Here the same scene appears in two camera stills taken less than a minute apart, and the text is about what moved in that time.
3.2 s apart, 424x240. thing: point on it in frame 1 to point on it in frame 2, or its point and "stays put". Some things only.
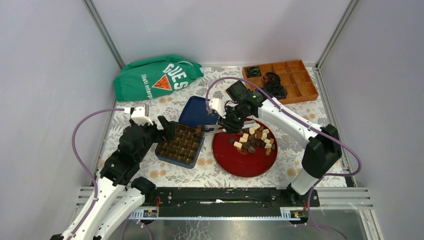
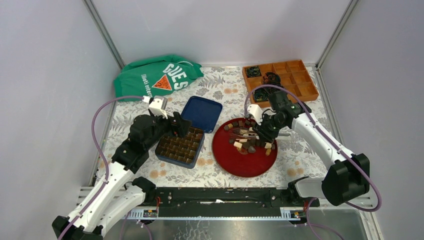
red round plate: (240, 162) stays put
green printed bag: (154, 76) stays put
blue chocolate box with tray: (184, 149) stays put
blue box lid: (194, 113) stays put
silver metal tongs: (205, 129) to (243, 133)
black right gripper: (227, 124) to (263, 133)
